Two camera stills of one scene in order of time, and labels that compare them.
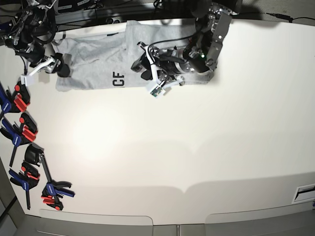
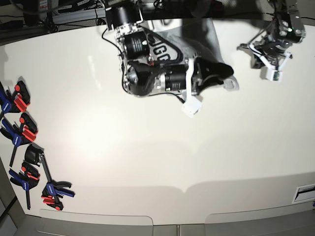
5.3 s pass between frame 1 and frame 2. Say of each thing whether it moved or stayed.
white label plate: stayed
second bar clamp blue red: stayed
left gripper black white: moved
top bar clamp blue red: stayed
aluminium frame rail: stayed
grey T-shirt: moved
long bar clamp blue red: stayed
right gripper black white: moved
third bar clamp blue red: stayed
